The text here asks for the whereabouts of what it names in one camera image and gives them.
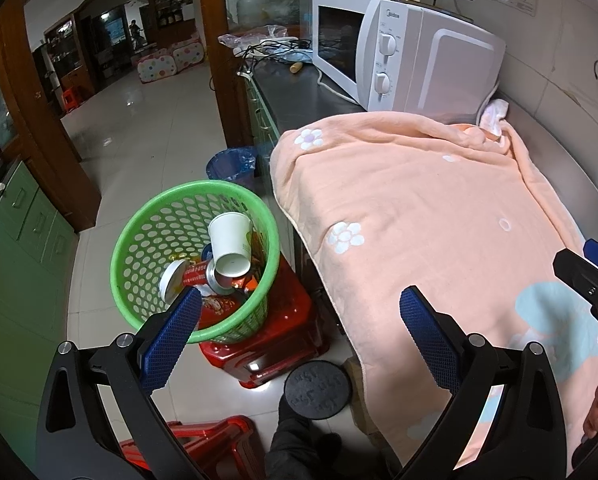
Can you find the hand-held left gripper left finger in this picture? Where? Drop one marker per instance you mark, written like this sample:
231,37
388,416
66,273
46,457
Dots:
174,340

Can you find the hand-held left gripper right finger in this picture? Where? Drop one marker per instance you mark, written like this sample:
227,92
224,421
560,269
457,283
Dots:
429,340

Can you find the white round plastic lid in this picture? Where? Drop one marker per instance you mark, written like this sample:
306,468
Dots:
171,280

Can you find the red cola can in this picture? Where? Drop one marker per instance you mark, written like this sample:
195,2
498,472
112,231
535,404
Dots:
199,274

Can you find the white paper cup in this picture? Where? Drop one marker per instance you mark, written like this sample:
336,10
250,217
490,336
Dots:
229,242

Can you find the green plastic basket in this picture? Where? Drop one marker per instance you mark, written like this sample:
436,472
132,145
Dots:
149,220

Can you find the red plastic stool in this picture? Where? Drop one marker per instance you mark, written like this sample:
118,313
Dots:
214,440
289,325

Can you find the black round disc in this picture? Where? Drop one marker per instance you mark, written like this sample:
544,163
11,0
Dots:
319,390

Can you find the peach flower blanket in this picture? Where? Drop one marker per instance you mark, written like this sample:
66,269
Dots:
419,210

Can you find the person's dark trouser leg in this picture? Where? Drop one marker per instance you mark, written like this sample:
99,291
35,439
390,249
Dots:
304,450

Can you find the green floor cabinet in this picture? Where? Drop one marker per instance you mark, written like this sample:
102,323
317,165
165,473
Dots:
24,260

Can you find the white pink cloth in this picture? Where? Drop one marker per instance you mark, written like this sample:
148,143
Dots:
494,115

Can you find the blue lined waste bin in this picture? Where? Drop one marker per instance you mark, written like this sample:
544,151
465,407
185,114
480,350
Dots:
231,165

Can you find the green counter drawers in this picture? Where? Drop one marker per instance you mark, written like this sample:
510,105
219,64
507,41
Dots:
264,115

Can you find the white microwave oven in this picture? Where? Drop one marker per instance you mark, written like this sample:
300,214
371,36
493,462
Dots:
444,60

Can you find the wooden pillar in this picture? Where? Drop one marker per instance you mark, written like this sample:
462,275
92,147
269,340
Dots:
39,125

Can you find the small red stool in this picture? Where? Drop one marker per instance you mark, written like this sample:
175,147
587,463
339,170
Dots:
71,100

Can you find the polka dot cushions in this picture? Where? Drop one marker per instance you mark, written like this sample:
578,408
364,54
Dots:
159,65

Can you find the short wooden stick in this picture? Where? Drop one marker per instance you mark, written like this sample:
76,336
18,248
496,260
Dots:
296,67

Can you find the pink clear plastic bag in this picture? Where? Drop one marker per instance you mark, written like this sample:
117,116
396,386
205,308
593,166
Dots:
249,37

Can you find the wooden door frame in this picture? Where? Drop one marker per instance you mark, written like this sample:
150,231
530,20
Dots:
214,35

